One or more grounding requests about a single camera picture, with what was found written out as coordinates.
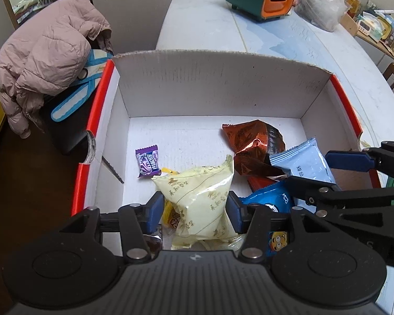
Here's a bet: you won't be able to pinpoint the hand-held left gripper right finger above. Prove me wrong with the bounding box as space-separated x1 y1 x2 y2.
226 190 316 260

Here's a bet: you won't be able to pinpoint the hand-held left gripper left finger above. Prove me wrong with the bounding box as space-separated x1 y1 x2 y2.
64 190 166 265

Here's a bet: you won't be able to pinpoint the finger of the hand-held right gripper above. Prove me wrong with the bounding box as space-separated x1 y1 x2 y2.
325 141 394 184
284 175 394 237

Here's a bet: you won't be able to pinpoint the yellow candy packet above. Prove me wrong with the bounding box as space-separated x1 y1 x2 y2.
160 167 182 228

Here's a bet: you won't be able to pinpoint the light blue snack packet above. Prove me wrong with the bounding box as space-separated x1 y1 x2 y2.
269 137 337 186

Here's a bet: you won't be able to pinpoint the blue cookie packet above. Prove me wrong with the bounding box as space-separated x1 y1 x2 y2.
241 180 294 214

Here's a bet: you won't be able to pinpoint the cream snack packet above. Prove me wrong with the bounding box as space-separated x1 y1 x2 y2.
151 155 247 251

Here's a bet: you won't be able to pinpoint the purple candy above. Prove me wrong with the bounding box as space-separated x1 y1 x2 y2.
135 144 162 178

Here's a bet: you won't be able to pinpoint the orange brown foil snack packet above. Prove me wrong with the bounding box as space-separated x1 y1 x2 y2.
222 120 286 178

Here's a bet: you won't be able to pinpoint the white cardboard box red rim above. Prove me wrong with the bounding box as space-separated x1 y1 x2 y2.
70 50 381 219

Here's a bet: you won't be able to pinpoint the small brown candy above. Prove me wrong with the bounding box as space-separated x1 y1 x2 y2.
144 233 163 253

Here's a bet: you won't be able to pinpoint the red snack packet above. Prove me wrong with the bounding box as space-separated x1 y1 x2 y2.
248 175 283 192

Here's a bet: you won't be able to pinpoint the blue cartoon print packet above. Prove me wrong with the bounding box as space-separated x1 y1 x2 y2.
267 231 289 256

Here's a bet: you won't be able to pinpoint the black seat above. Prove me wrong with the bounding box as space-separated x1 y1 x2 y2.
39 82 99 156

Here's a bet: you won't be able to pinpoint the wooden side shelf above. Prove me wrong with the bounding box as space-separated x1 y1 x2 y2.
340 10 394 69

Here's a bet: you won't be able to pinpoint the blue and white bag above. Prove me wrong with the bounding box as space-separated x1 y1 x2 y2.
51 49 114 123

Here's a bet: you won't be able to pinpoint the glass jar amber contents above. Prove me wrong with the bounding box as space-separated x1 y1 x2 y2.
346 0 362 17

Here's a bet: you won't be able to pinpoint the clear plastic bag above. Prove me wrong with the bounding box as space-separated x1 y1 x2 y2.
295 0 347 33

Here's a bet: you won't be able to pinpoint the pink puffer jacket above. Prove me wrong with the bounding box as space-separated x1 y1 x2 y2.
0 0 113 138

